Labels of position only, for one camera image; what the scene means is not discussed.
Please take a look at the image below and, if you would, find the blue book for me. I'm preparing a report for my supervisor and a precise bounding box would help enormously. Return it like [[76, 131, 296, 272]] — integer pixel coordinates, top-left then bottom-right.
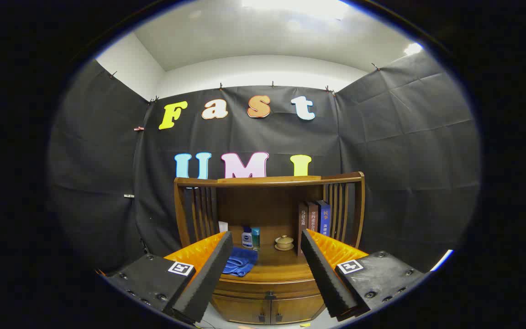
[[317, 200, 331, 236]]

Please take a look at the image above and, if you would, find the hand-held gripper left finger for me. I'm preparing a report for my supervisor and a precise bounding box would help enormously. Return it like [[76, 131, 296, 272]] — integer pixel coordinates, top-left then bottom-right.
[[96, 231, 234, 324]]

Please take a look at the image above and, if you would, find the reddish brown book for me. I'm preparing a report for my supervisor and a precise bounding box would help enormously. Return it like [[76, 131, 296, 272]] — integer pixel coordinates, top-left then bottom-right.
[[307, 200, 320, 233]]

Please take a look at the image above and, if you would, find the wooden drawer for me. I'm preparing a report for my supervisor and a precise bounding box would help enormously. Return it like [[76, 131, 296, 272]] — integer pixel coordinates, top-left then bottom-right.
[[212, 278, 324, 302]]

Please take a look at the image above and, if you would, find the blue towel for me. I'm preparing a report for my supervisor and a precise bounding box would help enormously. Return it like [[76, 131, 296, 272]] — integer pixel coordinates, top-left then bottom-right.
[[222, 247, 259, 277]]

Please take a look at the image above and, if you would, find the wooden cabinet door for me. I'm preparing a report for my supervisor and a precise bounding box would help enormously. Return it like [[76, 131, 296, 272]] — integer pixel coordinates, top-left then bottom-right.
[[270, 297, 326, 325], [212, 296, 272, 325]]

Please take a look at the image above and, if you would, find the wooden cabinet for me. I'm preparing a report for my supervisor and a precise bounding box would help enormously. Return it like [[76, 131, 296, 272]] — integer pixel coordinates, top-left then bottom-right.
[[174, 172, 365, 326]]

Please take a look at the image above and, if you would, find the wooden countertop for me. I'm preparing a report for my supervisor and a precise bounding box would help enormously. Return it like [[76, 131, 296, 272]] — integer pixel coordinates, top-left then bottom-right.
[[217, 224, 325, 283]]

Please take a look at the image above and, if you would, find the dark brown book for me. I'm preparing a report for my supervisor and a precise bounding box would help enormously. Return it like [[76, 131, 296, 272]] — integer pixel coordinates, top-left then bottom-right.
[[297, 201, 310, 255]]

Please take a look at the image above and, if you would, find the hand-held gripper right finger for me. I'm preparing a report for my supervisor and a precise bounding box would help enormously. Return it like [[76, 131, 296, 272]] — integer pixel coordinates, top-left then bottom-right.
[[300, 228, 429, 322]]

